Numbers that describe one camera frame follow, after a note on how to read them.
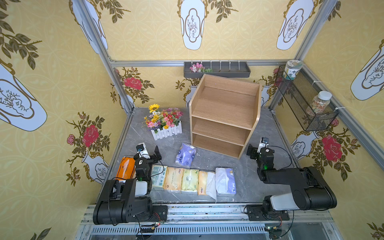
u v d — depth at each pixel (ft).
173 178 2.67
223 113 2.48
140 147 2.45
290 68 2.80
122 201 1.43
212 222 2.35
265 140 2.59
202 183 2.62
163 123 3.08
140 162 2.22
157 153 2.68
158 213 2.43
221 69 3.03
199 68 2.88
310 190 1.48
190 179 2.63
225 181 2.56
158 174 2.67
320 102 2.14
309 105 2.30
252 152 2.74
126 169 2.68
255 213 2.40
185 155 3.00
